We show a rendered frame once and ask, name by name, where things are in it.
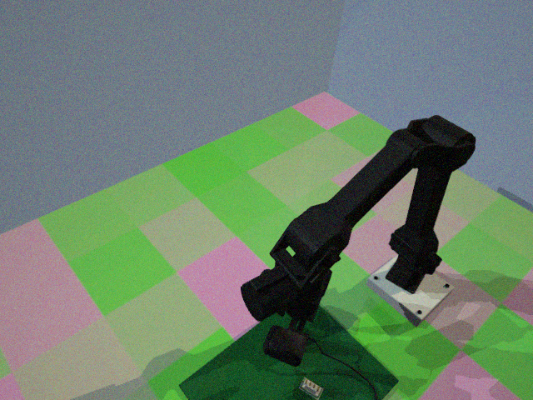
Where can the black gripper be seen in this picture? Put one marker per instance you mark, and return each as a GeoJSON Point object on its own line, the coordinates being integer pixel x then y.
{"type": "Point", "coordinates": [285, 344]}

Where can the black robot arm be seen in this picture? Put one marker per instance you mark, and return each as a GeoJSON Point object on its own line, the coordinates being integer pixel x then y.
{"type": "Point", "coordinates": [437, 148]}

